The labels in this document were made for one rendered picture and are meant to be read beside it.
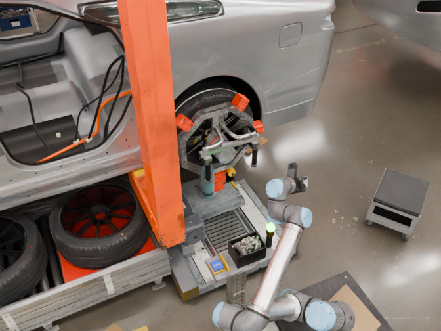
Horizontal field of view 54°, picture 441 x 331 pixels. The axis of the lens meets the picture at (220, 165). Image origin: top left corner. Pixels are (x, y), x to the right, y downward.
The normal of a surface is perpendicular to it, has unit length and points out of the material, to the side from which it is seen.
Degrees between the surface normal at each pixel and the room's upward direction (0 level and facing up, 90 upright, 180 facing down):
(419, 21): 91
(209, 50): 90
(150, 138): 90
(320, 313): 42
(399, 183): 0
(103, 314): 0
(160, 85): 90
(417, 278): 0
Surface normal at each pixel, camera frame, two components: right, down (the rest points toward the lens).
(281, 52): 0.44, 0.61
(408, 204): 0.00, -0.74
